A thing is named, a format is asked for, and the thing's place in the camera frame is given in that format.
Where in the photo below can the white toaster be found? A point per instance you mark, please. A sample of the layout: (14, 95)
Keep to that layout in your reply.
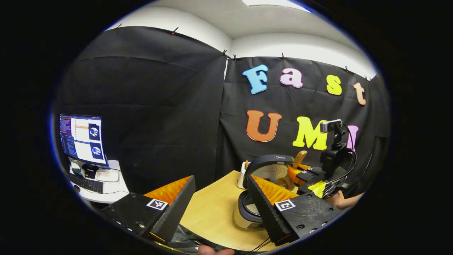
(241, 177)

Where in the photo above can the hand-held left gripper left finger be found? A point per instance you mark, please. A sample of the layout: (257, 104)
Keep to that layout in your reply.
(178, 207)

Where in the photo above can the black rice cooker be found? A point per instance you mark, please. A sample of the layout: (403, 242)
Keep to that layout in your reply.
(269, 166)

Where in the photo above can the white tray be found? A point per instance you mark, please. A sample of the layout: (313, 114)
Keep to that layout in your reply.
(107, 175)

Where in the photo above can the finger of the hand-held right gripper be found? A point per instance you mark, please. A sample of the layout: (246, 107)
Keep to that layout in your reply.
(293, 174)
(313, 171)

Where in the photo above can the black keyboard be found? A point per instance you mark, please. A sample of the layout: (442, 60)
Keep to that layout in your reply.
(86, 183)

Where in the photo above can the long ceiling light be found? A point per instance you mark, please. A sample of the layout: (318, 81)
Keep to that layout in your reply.
(274, 3)

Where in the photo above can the black backdrop cloth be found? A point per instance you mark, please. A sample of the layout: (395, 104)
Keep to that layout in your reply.
(159, 106)

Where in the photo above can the white side desk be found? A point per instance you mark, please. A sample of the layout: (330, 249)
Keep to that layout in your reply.
(113, 191)

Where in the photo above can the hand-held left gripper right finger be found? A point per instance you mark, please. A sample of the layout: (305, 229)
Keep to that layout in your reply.
(265, 209)

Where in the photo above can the wooden spoon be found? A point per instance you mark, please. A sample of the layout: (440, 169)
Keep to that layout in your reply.
(300, 158)

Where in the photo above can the computer monitor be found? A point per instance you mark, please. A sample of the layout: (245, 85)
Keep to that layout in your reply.
(83, 138)

